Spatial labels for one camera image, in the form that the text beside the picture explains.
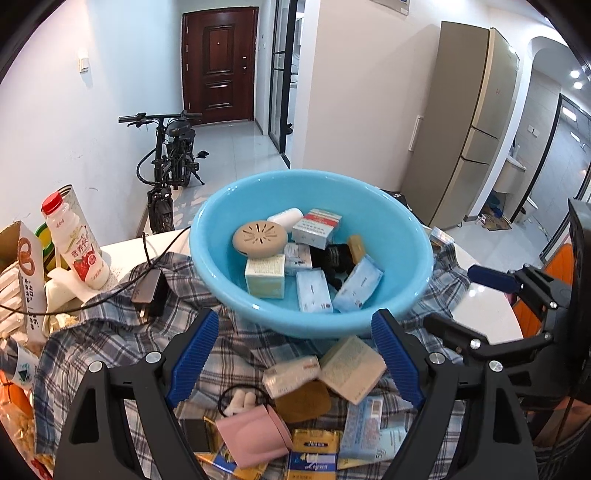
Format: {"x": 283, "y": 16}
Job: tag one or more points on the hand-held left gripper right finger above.
{"x": 397, "y": 360}

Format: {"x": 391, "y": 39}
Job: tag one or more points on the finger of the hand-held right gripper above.
{"x": 491, "y": 277}
{"x": 457, "y": 334}

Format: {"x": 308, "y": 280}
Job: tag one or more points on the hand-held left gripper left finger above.
{"x": 194, "y": 360}

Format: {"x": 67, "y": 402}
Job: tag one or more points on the blue white wipes pack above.
{"x": 369, "y": 429}

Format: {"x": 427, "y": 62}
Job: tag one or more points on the blue plastic basin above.
{"x": 221, "y": 267}

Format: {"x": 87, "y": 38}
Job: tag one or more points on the beige slotted round disc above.
{"x": 258, "y": 237}

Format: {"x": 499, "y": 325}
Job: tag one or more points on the white plastic bottle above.
{"x": 286, "y": 218}

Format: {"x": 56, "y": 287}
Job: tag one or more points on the small items at table edge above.
{"x": 442, "y": 236}

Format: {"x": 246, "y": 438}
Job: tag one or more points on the tan paper box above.
{"x": 353, "y": 369}

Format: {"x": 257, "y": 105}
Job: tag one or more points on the cardboard on floor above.
{"x": 494, "y": 222}

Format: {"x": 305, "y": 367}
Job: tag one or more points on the white foam earplugs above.
{"x": 240, "y": 401}

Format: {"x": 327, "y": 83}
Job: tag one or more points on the black small box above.
{"x": 194, "y": 434}

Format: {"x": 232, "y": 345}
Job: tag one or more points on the black power adapter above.
{"x": 150, "y": 293}

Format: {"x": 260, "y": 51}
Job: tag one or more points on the blue plaid shirt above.
{"x": 115, "y": 341}

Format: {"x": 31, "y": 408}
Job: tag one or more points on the white blue tissue pack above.
{"x": 358, "y": 284}
{"x": 314, "y": 290}

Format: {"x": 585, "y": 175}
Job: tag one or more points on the pink pouch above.
{"x": 251, "y": 431}

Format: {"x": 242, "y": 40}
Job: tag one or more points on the white pink wrapped pack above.
{"x": 291, "y": 376}

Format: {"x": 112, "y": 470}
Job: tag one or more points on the brown rounded pad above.
{"x": 302, "y": 401}

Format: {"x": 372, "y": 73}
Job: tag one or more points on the white washbasin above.
{"x": 512, "y": 173}

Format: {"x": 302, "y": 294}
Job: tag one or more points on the cream square box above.
{"x": 265, "y": 277}

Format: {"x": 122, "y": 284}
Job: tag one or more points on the yellow sachet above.
{"x": 318, "y": 441}

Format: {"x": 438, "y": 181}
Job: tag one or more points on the black folded cloth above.
{"x": 334, "y": 261}

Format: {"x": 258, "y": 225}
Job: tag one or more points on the black pouch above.
{"x": 397, "y": 197}

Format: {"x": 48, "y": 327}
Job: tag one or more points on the bathroom glass door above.
{"x": 568, "y": 161}

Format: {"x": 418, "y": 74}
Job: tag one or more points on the white blue-print small box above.
{"x": 298, "y": 258}

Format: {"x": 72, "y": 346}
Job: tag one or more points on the white plastic pouch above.
{"x": 62, "y": 288}

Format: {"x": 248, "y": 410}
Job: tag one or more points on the red-capped milk bottle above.
{"x": 83, "y": 258}

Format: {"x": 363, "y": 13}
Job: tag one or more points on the red and white box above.
{"x": 314, "y": 233}

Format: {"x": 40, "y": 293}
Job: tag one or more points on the beige refrigerator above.
{"x": 452, "y": 115}

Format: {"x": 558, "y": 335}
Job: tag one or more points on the pack with green triangle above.
{"x": 23, "y": 369}

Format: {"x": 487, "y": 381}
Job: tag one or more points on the cardboard box with red print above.
{"x": 30, "y": 277}

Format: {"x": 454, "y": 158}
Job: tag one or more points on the orange snack bags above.
{"x": 18, "y": 429}

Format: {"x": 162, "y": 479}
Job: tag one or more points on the yellow green packet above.
{"x": 46, "y": 240}

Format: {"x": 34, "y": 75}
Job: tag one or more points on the white paper packets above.
{"x": 11, "y": 295}

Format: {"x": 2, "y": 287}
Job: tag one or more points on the beige cylinder tin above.
{"x": 74, "y": 196}

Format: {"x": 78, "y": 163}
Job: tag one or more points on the black bicycle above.
{"x": 173, "y": 157}

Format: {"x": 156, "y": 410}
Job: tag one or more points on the black-framed glass door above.
{"x": 281, "y": 69}

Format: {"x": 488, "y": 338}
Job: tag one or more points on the brown entrance door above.
{"x": 217, "y": 60}

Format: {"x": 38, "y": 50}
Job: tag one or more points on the white wall box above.
{"x": 415, "y": 134}

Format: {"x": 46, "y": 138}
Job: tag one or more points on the framed wall picture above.
{"x": 392, "y": 5}

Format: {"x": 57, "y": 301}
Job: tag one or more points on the white wall switch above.
{"x": 84, "y": 63}

